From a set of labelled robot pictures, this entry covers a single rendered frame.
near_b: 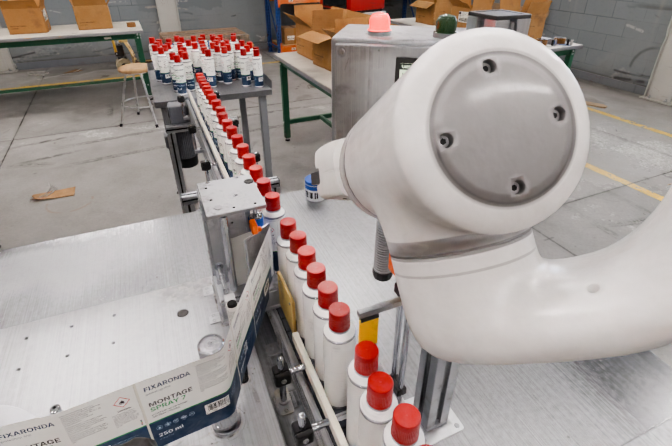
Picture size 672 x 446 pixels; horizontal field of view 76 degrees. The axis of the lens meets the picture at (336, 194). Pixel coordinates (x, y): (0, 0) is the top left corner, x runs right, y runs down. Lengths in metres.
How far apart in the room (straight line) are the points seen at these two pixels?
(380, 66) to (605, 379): 0.78
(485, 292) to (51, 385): 0.86
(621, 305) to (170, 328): 0.87
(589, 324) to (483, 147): 0.09
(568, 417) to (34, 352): 1.00
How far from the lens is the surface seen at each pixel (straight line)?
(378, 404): 0.60
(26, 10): 5.77
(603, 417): 0.99
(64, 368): 1.00
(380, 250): 0.70
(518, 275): 0.22
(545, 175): 0.19
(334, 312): 0.67
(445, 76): 0.18
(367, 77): 0.49
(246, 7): 8.11
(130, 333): 1.01
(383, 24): 0.49
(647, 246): 0.23
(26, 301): 1.28
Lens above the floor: 1.56
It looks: 30 degrees down
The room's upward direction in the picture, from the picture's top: straight up
